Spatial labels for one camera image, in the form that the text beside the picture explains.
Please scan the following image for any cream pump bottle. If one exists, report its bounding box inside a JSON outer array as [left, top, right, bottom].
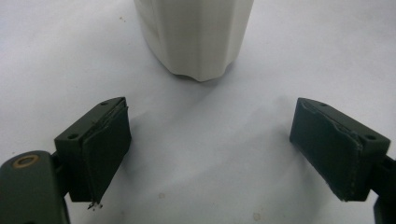
[[134, 0, 255, 83]]

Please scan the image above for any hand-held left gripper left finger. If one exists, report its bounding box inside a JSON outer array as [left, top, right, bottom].
[[54, 96, 133, 210]]

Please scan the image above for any white table sheet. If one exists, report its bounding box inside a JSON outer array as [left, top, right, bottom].
[[0, 0, 396, 224]]

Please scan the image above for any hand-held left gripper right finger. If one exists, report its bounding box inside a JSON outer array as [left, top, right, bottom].
[[289, 97, 392, 203]]

